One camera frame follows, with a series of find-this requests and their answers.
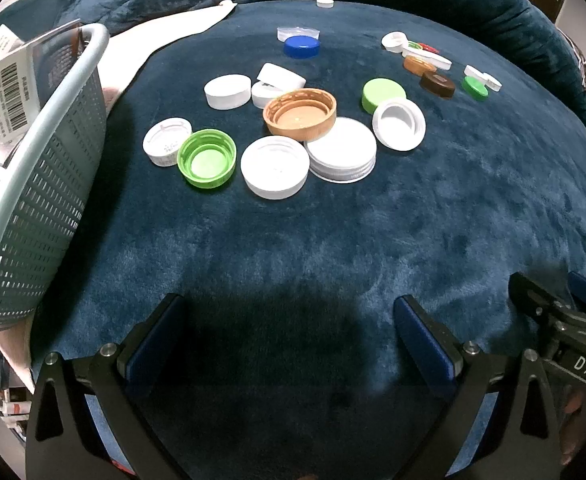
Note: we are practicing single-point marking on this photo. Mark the wide white threaded lid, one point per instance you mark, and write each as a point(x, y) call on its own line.
point(345, 152)

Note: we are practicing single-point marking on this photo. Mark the light blue mesh basket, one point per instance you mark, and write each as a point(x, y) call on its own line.
point(48, 200)

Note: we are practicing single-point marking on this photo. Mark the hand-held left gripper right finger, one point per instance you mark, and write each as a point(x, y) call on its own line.
point(418, 345)

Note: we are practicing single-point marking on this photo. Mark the pink towel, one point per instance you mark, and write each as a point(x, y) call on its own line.
point(173, 35)

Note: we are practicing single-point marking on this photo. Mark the pile of blue white boxes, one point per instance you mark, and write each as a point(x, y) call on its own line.
point(13, 80)

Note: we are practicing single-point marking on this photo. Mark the white low cap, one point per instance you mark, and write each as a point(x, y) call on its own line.
point(268, 96)

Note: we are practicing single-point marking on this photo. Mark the green bottle cap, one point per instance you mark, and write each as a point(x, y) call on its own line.
point(384, 93)

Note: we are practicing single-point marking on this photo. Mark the white oval cap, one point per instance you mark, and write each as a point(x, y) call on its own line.
point(228, 91)

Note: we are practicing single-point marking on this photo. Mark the dark brown cap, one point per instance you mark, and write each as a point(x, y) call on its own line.
point(437, 84)

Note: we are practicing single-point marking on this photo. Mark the dark blue plush blanket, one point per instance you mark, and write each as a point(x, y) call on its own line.
point(323, 240)

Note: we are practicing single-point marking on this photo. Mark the small white bottle cap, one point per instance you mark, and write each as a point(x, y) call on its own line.
point(474, 71)
point(493, 81)
point(325, 3)

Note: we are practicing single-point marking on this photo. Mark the white ribbed cap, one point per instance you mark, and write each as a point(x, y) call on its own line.
point(167, 141)

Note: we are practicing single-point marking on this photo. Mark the small red cap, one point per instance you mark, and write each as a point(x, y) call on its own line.
point(428, 49)

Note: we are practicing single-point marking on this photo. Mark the gold ribbed cap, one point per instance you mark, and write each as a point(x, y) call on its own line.
point(419, 66)

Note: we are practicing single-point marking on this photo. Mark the person's right hand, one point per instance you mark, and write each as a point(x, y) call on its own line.
point(575, 425)

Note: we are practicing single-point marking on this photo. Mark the small green cap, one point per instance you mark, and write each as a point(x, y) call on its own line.
point(475, 88)

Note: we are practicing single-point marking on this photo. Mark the clear plastic lid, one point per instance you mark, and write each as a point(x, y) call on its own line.
point(298, 33)

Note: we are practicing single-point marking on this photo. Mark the white flip cap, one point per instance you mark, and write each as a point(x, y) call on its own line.
point(282, 76)

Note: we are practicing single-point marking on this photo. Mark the large white cap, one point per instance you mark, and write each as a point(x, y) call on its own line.
point(274, 167)

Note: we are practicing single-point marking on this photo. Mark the blue bottle cap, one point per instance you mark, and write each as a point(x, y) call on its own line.
point(301, 48)

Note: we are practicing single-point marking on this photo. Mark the large tan cap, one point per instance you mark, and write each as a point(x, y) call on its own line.
point(300, 120)

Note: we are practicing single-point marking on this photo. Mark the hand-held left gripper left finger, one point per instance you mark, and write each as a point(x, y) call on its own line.
point(155, 340)

